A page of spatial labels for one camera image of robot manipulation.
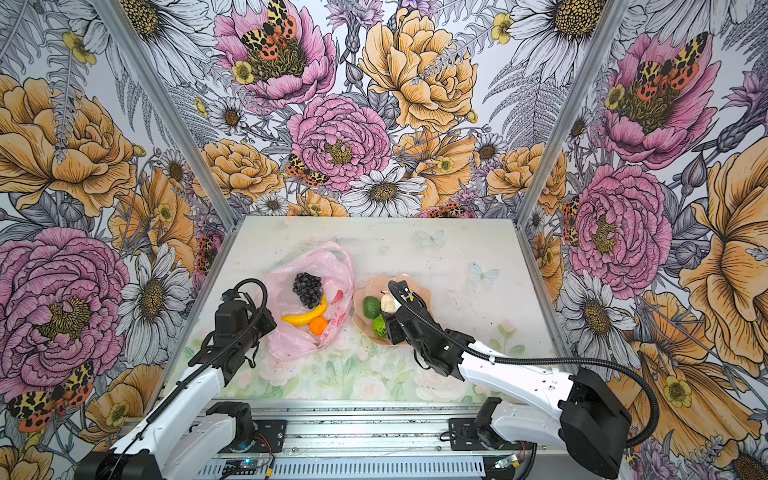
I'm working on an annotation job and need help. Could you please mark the fake orange fruit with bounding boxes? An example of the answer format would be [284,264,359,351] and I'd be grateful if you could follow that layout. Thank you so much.
[309,316,328,336]

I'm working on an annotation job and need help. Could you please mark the right aluminium frame post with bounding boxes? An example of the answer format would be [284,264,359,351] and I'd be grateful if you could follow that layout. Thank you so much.
[515,0,630,229]

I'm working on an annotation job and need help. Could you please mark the pink petal-shaped bowl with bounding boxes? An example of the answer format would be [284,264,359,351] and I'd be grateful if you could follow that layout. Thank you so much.
[350,274,432,347]

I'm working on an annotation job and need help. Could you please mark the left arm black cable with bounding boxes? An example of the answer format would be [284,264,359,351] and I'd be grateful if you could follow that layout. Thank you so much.
[104,277,269,480]

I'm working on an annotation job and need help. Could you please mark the fake pale pear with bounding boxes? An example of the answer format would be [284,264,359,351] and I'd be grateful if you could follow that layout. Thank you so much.
[380,293,400,314]

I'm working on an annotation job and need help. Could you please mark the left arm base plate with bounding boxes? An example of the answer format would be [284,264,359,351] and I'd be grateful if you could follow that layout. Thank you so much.
[243,419,288,454]

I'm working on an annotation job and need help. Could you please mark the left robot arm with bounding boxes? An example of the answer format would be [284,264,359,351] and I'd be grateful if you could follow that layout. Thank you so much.
[74,287,276,479]

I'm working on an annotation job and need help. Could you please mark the fake black grape bunch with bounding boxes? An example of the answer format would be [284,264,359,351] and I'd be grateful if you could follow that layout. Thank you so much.
[292,272,324,310]

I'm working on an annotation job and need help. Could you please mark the green circuit board left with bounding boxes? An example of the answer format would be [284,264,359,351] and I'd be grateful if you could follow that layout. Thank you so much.
[222,458,265,479]

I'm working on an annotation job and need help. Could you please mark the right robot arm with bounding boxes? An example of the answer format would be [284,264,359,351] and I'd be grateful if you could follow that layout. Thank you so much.
[387,298,631,479]

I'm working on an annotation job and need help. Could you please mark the white slotted cable duct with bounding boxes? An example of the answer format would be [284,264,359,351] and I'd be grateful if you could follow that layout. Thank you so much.
[196,455,486,479]

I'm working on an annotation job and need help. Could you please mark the green circuit board right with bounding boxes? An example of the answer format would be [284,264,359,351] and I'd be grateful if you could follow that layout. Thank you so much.
[494,454,520,470]

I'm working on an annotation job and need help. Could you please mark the aluminium front rail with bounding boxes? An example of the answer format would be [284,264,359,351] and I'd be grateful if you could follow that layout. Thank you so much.
[107,401,625,460]

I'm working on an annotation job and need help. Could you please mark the fake yellow banana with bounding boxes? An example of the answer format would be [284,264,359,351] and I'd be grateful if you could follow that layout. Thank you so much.
[281,296,328,327]

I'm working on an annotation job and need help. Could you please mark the pink plastic bag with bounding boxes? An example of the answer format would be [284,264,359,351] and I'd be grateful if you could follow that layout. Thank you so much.
[265,242,354,361]

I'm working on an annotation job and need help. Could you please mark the green circuit board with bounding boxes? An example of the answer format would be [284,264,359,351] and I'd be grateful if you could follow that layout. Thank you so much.
[222,458,265,479]
[494,454,520,470]

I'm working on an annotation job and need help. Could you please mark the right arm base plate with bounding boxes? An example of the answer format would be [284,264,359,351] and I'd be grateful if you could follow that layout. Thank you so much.
[448,418,500,451]

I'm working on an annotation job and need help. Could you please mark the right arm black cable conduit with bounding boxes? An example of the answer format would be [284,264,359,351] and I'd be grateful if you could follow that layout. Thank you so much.
[387,279,660,480]

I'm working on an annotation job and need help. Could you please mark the aluminium frame post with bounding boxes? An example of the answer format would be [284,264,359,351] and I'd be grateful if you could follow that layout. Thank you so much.
[94,1,239,232]
[515,0,630,229]

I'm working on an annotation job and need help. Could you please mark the fake green lime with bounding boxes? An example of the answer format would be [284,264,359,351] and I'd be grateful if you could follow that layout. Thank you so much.
[362,296,382,320]

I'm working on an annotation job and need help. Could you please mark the fake green custard apple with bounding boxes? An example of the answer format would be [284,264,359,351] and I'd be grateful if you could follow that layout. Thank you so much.
[372,315,388,339]

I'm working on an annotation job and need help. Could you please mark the left aluminium frame post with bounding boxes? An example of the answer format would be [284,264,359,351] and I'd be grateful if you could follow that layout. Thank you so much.
[94,1,239,232]

